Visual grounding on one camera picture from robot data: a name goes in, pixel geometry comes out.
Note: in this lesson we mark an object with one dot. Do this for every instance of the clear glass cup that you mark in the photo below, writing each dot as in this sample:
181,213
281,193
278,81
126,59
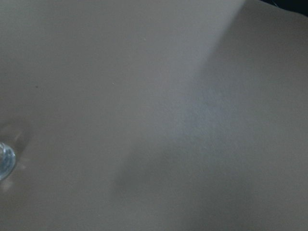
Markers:
7,160

